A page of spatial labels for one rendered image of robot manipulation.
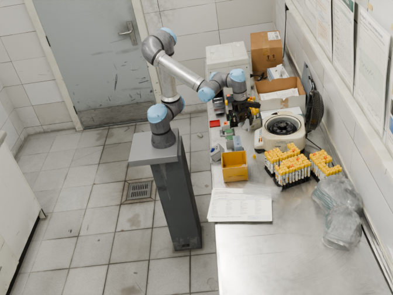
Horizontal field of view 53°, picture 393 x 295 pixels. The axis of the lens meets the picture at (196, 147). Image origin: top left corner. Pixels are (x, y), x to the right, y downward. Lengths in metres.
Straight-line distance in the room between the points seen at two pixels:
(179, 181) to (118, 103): 1.99
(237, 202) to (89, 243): 1.59
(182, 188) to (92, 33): 2.01
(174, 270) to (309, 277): 1.36
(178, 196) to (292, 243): 0.99
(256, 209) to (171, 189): 0.77
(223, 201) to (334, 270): 0.61
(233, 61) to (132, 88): 1.77
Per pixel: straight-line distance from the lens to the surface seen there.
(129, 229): 3.24
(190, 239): 2.90
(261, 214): 1.93
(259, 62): 3.09
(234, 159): 2.18
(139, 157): 2.35
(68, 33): 4.08
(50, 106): 4.59
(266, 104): 2.49
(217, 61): 2.65
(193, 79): 2.00
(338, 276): 1.75
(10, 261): 3.19
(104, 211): 3.47
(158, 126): 2.30
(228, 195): 2.03
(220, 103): 2.65
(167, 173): 2.46
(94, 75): 4.20
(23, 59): 4.41
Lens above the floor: 2.31
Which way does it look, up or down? 37 degrees down
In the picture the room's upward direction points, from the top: 11 degrees counter-clockwise
